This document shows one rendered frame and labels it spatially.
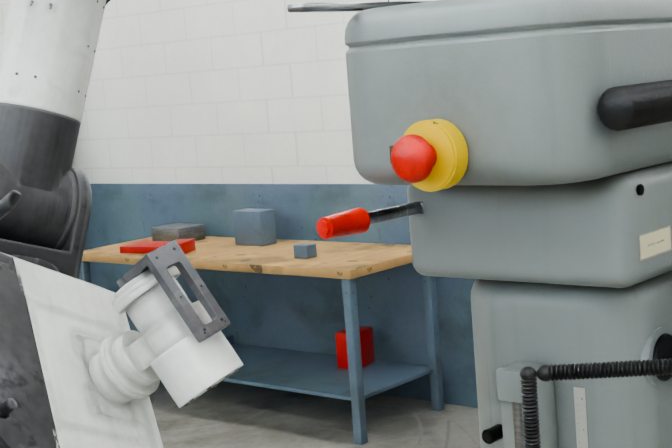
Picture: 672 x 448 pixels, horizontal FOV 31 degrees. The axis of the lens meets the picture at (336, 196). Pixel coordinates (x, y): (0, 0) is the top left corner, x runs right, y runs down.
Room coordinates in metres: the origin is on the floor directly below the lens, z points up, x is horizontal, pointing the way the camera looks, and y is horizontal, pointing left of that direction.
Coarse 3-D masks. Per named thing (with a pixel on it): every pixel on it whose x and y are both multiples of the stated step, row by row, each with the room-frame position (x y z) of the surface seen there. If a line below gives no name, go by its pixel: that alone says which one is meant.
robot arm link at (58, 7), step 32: (32, 0) 1.19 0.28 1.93; (64, 0) 1.20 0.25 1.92; (96, 0) 1.22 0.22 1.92; (32, 32) 1.19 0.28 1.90; (64, 32) 1.19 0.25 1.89; (96, 32) 1.23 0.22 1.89; (0, 64) 1.20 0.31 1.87; (32, 64) 1.18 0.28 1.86; (64, 64) 1.19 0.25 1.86; (0, 96) 1.18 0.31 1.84; (32, 96) 1.17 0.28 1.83; (64, 96) 1.19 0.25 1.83
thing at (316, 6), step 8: (288, 8) 1.08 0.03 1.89; (296, 8) 1.07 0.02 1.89; (304, 8) 1.07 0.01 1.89; (312, 8) 1.07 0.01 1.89; (320, 8) 1.08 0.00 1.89; (328, 8) 1.09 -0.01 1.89; (336, 8) 1.10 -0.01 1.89; (344, 8) 1.11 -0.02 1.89; (352, 8) 1.12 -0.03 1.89; (360, 8) 1.12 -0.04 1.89; (368, 8) 1.13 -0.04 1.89
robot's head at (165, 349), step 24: (144, 288) 1.02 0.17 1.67; (120, 312) 1.04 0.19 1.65; (144, 312) 1.02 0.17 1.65; (168, 312) 1.02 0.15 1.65; (120, 336) 1.05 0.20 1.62; (144, 336) 1.03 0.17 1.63; (168, 336) 1.02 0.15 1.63; (192, 336) 1.01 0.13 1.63; (216, 336) 1.02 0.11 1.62; (120, 360) 1.03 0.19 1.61; (144, 360) 1.03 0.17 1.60; (168, 360) 1.01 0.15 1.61; (192, 360) 1.00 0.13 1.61; (216, 360) 1.01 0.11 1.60; (240, 360) 1.03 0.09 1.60; (144, 384) 1.04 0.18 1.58; (168, 384) 1.01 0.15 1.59; (192, 384) 1.00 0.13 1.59; (216, 384) 1.06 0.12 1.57
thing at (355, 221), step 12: (408, 204) 1.16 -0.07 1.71; (420, 204) 1.17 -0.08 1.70; (336, 216) 1.08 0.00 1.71; (348, 216) 1.09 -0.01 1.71; (360, 216) 1.10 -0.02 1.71; (372, 216) 1.12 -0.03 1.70; (384, 216) 1.13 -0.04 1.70; (396, 216) 1.14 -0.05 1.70; (324, 228) 1.07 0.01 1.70; (336, 228) 1.07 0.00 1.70; (348, 228) 1.08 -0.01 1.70; (360, 228) 1.09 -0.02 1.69
